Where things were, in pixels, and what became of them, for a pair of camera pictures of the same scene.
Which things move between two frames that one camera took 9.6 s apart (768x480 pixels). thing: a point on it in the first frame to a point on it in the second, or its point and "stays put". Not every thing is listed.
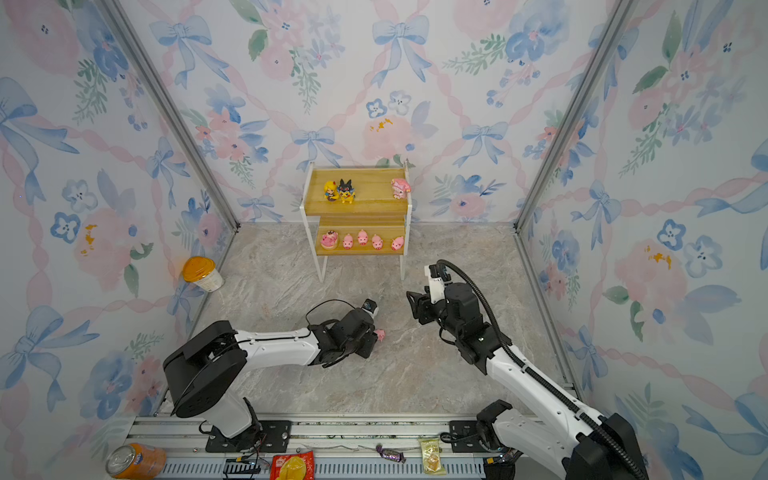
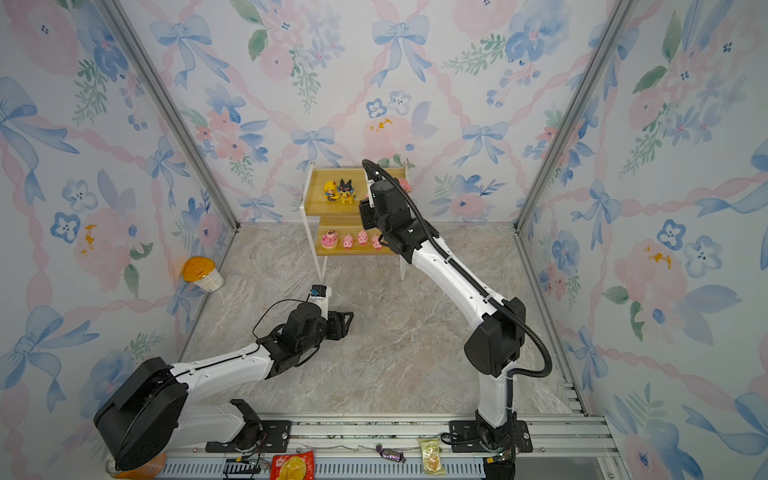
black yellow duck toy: x=346 y=191 stays put
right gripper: x=421 y=307 to x=369 y=209
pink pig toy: x=347 y=241 stays put
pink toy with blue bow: x=400 y=188 stays put
